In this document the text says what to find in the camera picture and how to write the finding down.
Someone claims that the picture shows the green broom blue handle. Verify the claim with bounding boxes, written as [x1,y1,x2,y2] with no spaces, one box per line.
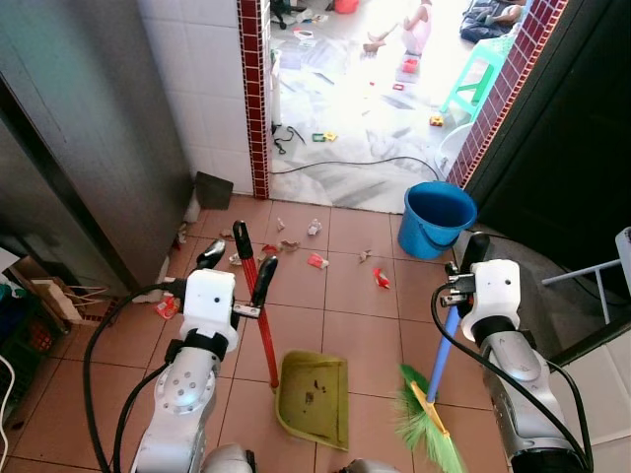
[394,231,493,473]

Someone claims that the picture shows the olive dustpan red handle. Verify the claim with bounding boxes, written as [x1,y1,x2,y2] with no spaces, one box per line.
[232,221,351,452]

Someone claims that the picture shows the dark grey floor mat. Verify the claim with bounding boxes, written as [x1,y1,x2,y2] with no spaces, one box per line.
[473,232,631,361]

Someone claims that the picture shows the blue plastic bucket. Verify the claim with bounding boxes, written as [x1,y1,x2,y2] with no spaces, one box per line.
[399,180,479,261]

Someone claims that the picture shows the dark grey flat panel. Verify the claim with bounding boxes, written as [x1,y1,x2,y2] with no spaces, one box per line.
[194,171,236,211]

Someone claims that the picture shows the red white wrapper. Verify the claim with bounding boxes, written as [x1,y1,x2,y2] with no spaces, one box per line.
[155,296,181,320]

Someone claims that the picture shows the white round basin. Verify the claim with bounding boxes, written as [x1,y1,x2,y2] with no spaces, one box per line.
[437,123,474,173]

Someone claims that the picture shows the silver robot left leg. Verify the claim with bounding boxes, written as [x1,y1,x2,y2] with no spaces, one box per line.
[200,443,259,473]

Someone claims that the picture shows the silver robot leg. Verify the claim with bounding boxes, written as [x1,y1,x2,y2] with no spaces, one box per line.
[200,443,259,473]
[338,457,397,473]

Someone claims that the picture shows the beige wooden rack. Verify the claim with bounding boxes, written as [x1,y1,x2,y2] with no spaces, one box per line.
[15,258,111,326]

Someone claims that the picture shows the grey refrigerator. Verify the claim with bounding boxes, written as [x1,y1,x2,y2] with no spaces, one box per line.
[0,0,193,297]

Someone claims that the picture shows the silver robot right leg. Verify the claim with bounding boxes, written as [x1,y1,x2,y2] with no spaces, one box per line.
[338,457,397,473]

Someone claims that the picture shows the dark wooden door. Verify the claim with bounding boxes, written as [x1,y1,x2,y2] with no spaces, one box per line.
[463,0,631,262]

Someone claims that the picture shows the green plastic stool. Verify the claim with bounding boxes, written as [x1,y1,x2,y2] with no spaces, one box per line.
[439,34,519,124]

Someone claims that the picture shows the small child in pink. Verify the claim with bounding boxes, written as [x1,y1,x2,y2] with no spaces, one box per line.
[362,0,435,55]

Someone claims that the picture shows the seated person dark clothes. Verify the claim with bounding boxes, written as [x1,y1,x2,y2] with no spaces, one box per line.
[460,0,528,42]

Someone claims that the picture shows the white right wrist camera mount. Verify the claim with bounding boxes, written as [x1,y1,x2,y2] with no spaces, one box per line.
[463,259,522,341]

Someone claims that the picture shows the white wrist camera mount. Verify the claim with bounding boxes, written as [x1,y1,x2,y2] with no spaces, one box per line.
[181,268,239,341]
[463,259,522,341]

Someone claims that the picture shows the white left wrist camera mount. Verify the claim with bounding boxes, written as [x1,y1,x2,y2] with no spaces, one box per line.
[181,268,239,341]

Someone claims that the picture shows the long black floor cable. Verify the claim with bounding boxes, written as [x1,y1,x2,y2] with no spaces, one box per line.
[271,154,445,184]

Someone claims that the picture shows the black chair white frame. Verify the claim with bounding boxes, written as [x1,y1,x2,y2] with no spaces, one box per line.
[540,227,631,326]

